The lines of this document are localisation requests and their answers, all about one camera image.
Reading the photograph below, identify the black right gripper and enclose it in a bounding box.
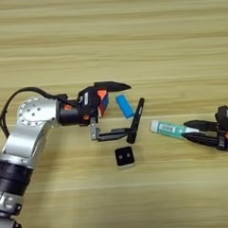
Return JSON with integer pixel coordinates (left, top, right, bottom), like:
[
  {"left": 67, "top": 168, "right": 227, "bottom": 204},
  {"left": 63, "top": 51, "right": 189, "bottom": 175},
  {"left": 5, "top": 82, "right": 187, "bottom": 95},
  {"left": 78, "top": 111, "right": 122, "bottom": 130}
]
[{"left": 180, "top": 105, "right": 228, "bottom": 155}]

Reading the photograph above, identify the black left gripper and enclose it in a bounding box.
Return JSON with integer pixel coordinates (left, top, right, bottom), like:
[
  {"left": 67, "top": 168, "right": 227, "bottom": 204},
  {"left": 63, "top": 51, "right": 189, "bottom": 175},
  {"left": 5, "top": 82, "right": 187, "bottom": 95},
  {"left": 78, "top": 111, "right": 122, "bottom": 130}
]
[{"left": 76, "top": 80, "right": 134, "bottom": 143}]

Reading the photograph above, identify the black marker pen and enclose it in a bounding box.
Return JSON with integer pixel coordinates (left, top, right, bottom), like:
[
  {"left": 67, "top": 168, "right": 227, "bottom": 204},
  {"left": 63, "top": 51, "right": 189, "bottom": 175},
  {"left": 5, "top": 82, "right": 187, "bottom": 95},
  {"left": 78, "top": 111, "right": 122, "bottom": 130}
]
[{"left": 124, "top": 97, "right": 148, "bottom": 145}]

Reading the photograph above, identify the green white glue stick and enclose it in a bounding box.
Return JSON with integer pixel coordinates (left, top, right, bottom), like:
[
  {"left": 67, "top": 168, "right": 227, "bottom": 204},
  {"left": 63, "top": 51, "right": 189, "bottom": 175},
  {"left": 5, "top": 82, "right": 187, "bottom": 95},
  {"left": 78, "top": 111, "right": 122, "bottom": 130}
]
[{"left": 149, "top": 117, "right": 201, "bottom": 142}]

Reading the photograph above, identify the black square box white base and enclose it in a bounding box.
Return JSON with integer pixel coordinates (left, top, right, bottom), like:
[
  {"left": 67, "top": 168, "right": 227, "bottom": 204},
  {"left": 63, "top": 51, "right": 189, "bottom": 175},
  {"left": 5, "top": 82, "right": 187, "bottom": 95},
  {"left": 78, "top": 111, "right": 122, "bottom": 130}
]
[{"left": 114, "top": 145, "right": 137, "bottom": 170}]

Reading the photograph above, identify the blue eraser block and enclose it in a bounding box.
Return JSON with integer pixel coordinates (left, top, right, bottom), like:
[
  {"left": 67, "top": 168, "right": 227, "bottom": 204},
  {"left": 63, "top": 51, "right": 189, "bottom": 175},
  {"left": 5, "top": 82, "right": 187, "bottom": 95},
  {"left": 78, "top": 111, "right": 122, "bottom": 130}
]
[{"left": 114, "top": 93, "right": 135, "bottom": 120}]

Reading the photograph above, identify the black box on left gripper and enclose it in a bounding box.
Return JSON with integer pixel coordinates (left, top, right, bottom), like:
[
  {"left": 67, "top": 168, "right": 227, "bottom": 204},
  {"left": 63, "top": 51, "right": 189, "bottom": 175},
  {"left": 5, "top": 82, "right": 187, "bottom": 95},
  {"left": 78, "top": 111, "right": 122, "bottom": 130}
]
[{"left": 78, "top": 91, "right": 91, "bottom": 107}]

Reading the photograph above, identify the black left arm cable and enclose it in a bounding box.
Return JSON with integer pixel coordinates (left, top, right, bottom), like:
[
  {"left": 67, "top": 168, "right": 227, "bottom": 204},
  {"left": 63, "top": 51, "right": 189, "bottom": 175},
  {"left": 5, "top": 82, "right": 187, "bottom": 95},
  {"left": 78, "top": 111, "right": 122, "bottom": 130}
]
[{"left": 0, "top": 84, "right": 72, "bottom": 139}]

